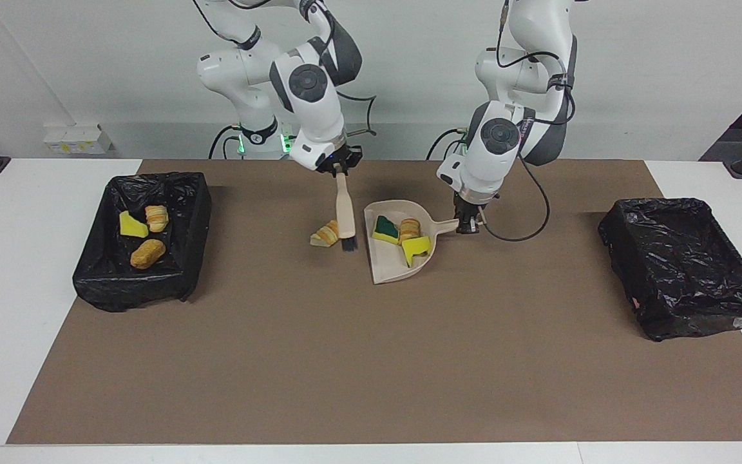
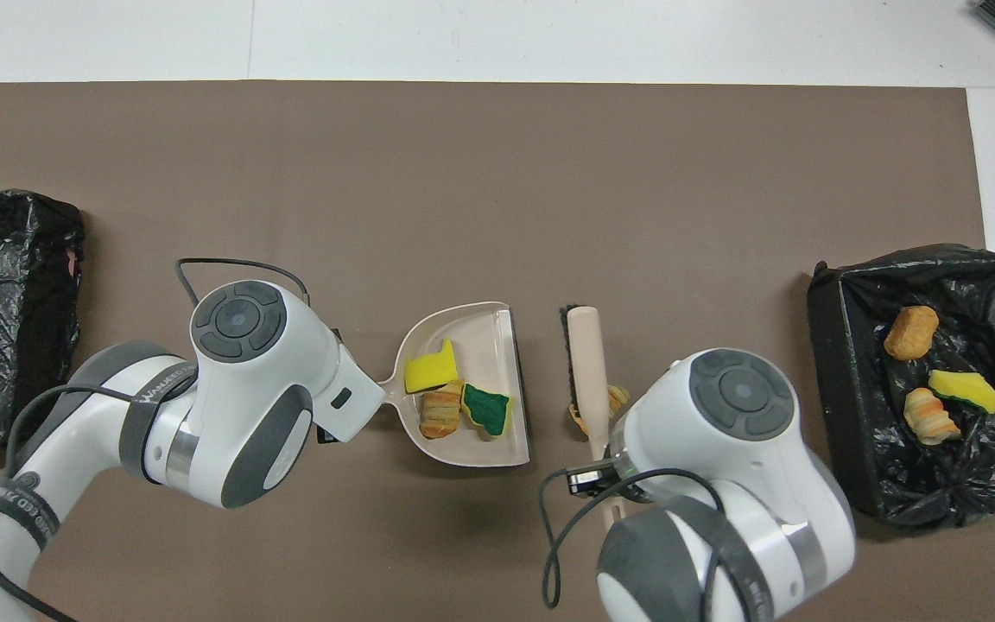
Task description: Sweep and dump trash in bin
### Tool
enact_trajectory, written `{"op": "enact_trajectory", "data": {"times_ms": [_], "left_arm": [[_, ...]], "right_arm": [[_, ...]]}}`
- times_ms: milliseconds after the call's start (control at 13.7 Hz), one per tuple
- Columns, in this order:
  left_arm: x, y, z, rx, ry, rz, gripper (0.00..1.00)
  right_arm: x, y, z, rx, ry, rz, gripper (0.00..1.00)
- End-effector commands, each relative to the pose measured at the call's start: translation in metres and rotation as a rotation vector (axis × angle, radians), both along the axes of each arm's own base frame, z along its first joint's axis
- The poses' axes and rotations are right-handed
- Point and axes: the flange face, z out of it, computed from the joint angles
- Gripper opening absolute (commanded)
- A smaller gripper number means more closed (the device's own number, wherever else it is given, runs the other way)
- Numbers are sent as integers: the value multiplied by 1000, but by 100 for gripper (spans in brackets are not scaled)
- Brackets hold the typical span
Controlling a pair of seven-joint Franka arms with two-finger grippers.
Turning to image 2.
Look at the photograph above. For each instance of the pale cream bread chunk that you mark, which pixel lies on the pale cream bread chunk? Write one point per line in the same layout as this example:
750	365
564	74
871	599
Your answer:
617	399

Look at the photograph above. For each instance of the yellow sponge wedge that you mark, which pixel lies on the yellow sponge wedge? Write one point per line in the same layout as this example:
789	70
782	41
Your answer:
966	391

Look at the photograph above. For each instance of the beige plastic dustpan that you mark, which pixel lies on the beige plastic dustpan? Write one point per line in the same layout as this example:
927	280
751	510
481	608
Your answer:
489	345

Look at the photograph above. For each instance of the green and yellow sponge piece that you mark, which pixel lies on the green and yellow sponge piece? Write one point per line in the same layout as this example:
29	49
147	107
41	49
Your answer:
487	410

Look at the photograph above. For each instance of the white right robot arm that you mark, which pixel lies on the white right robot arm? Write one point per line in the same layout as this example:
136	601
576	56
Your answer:
739	449

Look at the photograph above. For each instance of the striped orange croissant piece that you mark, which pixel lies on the striped orange croissant piece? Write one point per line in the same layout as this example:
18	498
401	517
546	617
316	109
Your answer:
931	416
440	413

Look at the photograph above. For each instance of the bin with knotted black bag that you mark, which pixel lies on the bin with knotted black bag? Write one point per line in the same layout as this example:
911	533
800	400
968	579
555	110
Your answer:
852	415

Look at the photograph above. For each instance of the brown table mat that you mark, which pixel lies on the brown table mat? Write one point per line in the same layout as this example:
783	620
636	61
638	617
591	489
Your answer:
463	173

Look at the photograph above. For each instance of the brown bread roll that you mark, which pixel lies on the brown bread roll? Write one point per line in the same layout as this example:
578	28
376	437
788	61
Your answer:
910	333

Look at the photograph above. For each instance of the notched yellow sponge piece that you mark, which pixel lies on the notched yellow sponge piece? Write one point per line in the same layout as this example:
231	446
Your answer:
428	370

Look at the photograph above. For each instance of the beige hand brush black bristles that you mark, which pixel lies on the beige hand brush black bristles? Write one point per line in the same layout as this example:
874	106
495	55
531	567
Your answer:
588	363

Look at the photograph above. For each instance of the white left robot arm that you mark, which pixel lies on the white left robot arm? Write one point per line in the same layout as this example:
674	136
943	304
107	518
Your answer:
247	380

